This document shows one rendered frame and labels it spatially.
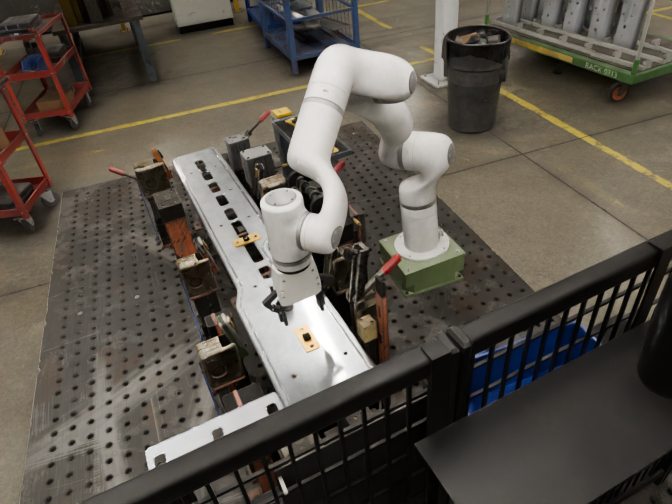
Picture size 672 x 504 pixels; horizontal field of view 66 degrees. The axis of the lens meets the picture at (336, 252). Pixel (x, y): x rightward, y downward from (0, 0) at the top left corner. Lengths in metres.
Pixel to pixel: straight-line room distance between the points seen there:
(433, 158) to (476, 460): 1.10
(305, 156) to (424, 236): 0.79
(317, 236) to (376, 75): 0.41
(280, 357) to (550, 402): 0.74
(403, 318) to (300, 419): 1.27
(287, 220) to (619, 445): 0.65
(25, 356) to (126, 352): 1.37
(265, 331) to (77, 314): 0.93
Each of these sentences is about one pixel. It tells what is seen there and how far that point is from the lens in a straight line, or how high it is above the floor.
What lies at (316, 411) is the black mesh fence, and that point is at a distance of 0.46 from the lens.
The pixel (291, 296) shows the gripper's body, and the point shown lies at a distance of 1.12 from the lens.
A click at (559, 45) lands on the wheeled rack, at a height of 0.28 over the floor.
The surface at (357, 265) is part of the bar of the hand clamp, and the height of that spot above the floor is 1.16.
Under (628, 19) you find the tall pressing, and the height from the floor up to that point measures 0.53.
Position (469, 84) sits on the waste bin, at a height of 0.42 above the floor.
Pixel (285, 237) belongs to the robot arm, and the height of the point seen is 1.34.
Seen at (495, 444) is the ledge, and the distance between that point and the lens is 0.59.
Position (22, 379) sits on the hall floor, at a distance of 3.04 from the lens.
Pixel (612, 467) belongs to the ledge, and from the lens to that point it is 0.61.
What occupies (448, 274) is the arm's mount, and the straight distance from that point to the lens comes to 1.80.
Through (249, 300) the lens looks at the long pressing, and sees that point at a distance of 1.39.
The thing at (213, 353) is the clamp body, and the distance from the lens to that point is 1.23.
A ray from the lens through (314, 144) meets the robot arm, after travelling 1.05.
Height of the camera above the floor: 1.93
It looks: 38 degrees down
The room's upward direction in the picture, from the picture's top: 6 degrees counter-clockwise
